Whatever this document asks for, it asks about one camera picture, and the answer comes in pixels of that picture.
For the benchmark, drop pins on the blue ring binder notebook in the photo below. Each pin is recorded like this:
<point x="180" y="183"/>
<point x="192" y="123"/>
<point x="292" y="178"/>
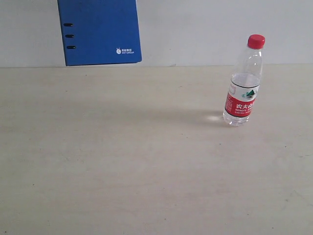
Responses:
<point x="100" y="32"/>

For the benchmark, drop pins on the clear water bottle red label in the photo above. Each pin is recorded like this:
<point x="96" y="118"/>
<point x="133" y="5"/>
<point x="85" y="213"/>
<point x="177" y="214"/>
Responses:
<point x="245" y="82"/>

